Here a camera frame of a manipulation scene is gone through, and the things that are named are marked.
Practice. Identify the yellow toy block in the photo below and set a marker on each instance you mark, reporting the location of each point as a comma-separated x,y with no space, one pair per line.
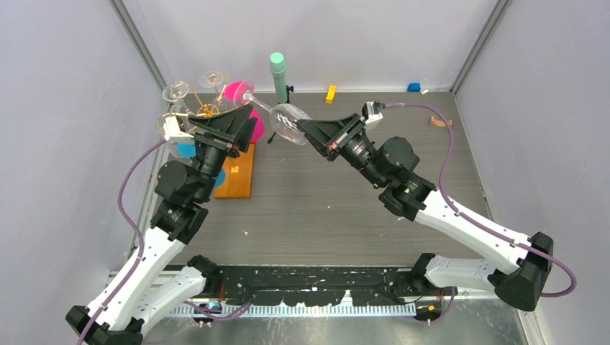
329,98

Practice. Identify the gold wire glass rack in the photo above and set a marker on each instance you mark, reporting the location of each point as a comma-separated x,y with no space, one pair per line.
203,108

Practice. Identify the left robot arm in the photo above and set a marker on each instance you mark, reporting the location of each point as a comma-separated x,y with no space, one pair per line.
128,308

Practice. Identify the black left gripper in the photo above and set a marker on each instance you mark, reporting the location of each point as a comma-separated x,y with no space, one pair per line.
235,123

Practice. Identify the orange wooden rack base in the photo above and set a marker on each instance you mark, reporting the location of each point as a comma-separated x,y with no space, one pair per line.
238,174

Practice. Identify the blue wine glass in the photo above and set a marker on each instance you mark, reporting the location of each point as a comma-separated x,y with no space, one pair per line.
188,151

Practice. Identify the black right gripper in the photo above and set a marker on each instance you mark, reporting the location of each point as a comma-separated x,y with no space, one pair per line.
324,135

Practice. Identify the clear wine glass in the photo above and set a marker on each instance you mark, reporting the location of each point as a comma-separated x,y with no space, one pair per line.
217,81
174,94
283,117
171,127

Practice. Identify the mint green microphone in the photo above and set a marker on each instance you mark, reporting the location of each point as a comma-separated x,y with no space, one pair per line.
278,66

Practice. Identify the tan wooden arch block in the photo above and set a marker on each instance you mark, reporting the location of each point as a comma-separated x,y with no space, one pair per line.
438,122

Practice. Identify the small blue block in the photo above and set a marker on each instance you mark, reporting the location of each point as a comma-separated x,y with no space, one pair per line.
414,88

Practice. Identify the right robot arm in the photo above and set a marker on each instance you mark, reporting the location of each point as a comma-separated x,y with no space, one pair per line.
513,266

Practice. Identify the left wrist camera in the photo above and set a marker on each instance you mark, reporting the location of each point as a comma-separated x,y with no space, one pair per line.
187,127

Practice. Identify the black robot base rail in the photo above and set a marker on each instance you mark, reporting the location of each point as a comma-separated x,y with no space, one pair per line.
317,292

